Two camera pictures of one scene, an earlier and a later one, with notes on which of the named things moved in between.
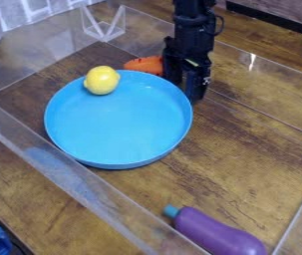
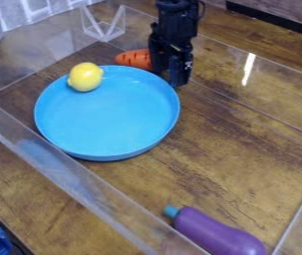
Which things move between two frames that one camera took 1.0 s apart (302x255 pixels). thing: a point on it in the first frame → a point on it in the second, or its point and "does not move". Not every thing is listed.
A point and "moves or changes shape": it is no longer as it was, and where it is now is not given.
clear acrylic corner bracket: (103, 30) does not move
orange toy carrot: (150, 64) moves or changes shape
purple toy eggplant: (218, 239) does not move
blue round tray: (124, 128) moves or changes shape
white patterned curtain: (2, 14) does not move
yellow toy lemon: (101, 80) → (85, 77)
